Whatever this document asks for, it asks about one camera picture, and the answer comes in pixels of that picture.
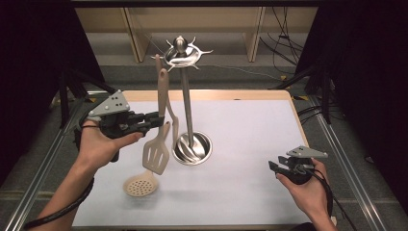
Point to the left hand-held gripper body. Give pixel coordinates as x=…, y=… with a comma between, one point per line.
x=112, y=106

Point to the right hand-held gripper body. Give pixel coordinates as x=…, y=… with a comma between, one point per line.
x=306, y=153

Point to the beige solid turner spatula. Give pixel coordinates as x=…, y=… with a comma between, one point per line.
x=175, y=131

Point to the beige slotted turner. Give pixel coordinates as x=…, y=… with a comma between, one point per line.
x=156, y=157

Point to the steel utensil rack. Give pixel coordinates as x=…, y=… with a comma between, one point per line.
x=192, y=149

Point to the beige perforated skimmer spoon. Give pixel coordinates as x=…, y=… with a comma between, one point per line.
x=139, y=187

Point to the person's left hand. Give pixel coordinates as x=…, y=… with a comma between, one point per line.
x=96, y=147

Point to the person's right hand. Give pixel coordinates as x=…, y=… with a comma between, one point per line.
x=312, y=199

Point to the yellow black tape piece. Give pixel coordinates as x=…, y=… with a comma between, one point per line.
x=300, y=97
x=283, y=77
x=91, y=100

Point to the white table mat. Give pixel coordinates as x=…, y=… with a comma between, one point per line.
x=250, y=138

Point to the black tripod stand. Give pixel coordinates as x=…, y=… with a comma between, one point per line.
x=64, y=96
x=326, y=96

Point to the light wooden shelf unit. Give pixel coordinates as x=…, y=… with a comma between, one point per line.
x=134, y=38

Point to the black curtain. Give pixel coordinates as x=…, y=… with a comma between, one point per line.
x=32, y=64
x=378, y=80

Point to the aluminium floor rail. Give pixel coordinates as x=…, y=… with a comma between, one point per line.
x=48, y=157
x=353, y=183

